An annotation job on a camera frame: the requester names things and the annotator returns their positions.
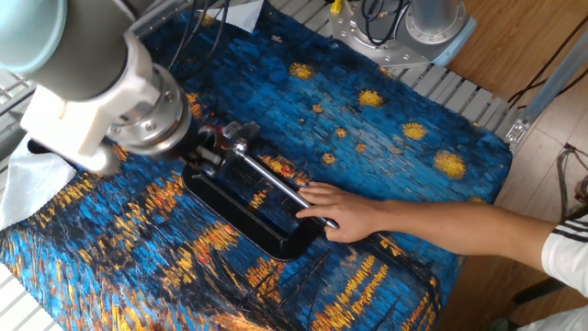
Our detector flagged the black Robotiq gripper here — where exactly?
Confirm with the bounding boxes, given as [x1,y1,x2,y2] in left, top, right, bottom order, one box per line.
[158,119,221,178]

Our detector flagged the silver lever with red knob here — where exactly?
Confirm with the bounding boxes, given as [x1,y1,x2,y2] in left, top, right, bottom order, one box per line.
[199,120,262,160]

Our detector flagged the black clamp frame with rod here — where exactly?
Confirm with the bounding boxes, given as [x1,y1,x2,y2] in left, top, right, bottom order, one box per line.
[182,137,340,261]

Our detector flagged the person's bare forearm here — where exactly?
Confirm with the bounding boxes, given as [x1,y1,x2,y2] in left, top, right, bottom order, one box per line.
[379,200,560,272]

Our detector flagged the person's bare hand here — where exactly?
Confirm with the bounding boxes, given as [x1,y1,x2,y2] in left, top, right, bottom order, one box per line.
[295,181,387,244]

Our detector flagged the starry night painted tablecloth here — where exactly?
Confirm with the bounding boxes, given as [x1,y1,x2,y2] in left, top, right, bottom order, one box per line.
[0,8,514,331]

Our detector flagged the white fabric flap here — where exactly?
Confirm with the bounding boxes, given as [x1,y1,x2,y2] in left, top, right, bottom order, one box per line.
[204,0,266,34]
[0,135,78,230]

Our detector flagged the white shirt with black stripes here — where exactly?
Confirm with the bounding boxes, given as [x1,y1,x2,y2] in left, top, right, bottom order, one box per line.
[518,213,588,331]

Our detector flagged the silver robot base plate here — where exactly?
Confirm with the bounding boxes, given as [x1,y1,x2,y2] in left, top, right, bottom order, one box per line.
[328,8,433,70]

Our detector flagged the aluminium frame rail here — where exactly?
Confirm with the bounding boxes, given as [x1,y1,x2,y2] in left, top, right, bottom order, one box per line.
[0,86,36,160]

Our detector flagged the black floor cables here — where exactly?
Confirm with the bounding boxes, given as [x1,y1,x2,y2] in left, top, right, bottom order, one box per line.
[507,13,588,110]

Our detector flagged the aluminium post with corner bracket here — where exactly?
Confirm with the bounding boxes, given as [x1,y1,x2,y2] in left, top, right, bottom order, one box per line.
[503,27,588,155]

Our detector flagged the dark hanging cable bundle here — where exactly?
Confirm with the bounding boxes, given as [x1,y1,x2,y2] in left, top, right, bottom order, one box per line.
[556,143,588,222]

